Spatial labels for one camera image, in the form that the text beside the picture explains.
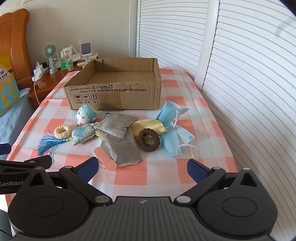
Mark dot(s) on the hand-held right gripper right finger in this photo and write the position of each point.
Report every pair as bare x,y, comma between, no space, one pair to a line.
196,171

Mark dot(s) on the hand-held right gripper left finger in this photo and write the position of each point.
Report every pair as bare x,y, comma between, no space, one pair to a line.
87,168

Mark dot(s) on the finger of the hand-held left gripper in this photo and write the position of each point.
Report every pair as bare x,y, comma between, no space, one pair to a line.
4,149
30,161

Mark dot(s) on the pink adhesive bandage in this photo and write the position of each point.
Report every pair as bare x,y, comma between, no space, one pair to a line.
104,158

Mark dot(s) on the grey sachet bag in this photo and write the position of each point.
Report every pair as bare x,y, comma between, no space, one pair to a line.
124,149
115,125

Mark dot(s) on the cream hair scrunchie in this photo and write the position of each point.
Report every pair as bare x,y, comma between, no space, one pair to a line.
62,132

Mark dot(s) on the white plush toy blue hat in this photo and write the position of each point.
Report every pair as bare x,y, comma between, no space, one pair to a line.
85,114

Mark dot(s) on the brown hair scrunchie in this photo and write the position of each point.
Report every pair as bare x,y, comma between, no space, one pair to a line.
141,141

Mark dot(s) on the yellow cleaning cloth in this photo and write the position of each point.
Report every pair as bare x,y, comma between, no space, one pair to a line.
150,126

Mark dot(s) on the brown cardboard box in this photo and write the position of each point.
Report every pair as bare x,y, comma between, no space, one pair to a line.
115,97

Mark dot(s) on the blue bedsheet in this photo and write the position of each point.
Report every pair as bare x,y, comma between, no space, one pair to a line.
16,120

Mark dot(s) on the orange white checkered tablecloth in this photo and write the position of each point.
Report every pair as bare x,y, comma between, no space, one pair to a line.
129,172

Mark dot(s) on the yellow and blue bag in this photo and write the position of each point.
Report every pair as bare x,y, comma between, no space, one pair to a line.
7,92

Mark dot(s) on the white power strip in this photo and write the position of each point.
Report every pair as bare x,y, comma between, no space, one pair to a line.
39,74

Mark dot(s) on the wooden nightstand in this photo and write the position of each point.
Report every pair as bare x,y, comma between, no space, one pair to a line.
57,81

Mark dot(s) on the white charger plug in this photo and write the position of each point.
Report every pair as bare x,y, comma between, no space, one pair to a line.
38,66

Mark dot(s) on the white louvred wardrobe door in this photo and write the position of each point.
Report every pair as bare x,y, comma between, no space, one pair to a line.
173,30
254,92

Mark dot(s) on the wooden bed headboard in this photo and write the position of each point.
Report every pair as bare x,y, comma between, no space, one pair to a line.
13,46

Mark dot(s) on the green bottle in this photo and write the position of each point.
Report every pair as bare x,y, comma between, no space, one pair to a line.
69,64

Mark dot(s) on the white remote control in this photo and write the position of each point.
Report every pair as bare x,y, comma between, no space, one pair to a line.
83,63

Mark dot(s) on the mint green desk fan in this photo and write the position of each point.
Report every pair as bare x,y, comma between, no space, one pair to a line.
49,52

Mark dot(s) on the white card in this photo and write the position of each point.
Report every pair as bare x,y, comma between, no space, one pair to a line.
66,52

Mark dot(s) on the white phone stand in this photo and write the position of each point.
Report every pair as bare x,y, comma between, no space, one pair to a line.
86,49

